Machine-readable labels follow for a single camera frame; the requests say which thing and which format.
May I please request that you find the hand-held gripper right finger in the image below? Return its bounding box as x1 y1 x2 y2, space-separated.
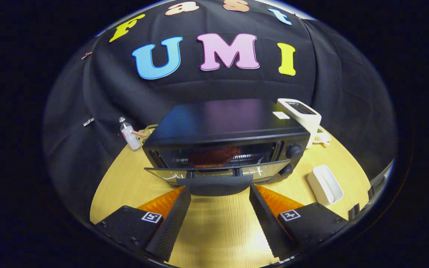
249 184 349 261

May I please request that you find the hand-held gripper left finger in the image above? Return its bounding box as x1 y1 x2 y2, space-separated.
95 185 192 262

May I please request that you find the reddish brown fried meat piece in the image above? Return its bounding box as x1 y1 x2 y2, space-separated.
188 146 242 168

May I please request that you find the black toaster oven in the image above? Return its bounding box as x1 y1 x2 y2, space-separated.
142 99 311 197

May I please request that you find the white pop-up toaster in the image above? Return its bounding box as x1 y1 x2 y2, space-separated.
277 98 322 149

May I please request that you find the white rectangular dish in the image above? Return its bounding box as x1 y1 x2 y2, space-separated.
307 165 344 207

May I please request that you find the clear plastic bottle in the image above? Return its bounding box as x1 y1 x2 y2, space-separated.
119 117 142 151

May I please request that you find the wire mesh cup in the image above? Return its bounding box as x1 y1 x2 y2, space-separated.
140 125 159 144

